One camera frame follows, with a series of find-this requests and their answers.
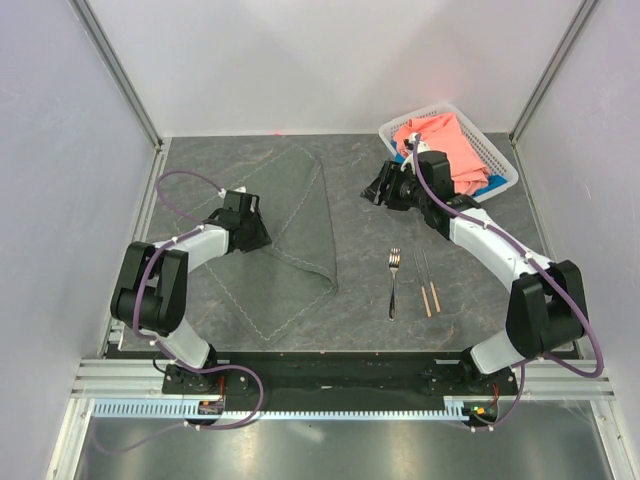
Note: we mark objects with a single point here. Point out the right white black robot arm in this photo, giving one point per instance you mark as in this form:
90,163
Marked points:
546,307

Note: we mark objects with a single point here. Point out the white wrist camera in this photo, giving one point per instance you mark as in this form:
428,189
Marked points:
415,145
224,192

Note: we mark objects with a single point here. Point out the slotted cable duct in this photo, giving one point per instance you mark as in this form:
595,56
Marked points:
203,410

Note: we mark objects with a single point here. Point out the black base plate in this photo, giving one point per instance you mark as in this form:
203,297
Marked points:
432,373

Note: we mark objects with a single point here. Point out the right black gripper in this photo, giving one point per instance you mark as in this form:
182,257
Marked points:
391,174

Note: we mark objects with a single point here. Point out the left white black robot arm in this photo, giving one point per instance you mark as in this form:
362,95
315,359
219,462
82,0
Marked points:
150,294

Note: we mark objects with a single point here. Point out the grey cloth napkin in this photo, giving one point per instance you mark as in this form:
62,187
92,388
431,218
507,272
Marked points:
251,301

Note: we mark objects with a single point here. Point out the salmon pink cloth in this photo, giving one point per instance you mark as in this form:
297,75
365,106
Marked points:
443,133

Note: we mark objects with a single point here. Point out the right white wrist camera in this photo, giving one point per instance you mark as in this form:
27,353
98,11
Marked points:
415,145

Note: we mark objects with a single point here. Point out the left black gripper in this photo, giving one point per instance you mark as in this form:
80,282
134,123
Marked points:
261,239

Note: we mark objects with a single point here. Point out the right metal chopstick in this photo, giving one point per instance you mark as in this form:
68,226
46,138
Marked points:
431,282

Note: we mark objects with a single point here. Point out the blue cloth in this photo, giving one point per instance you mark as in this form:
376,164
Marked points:
494,181

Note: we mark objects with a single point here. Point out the white plastic basket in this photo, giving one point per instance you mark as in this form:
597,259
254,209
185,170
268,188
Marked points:
496,162

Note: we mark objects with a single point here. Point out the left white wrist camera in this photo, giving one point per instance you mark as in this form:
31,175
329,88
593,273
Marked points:
224,192

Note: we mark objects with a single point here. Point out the silver metal fork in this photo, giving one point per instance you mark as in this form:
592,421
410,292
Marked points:
393,264

